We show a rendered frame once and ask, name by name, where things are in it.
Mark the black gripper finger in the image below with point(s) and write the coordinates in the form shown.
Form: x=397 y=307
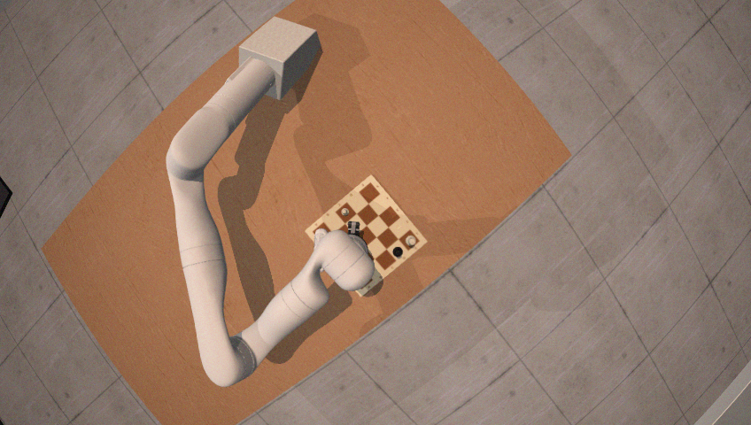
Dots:
x=354 y=226

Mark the wooden chessboard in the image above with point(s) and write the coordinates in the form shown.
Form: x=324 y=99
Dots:
x=383 y=226

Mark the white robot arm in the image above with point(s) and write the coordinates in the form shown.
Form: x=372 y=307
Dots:
x=227 y=360

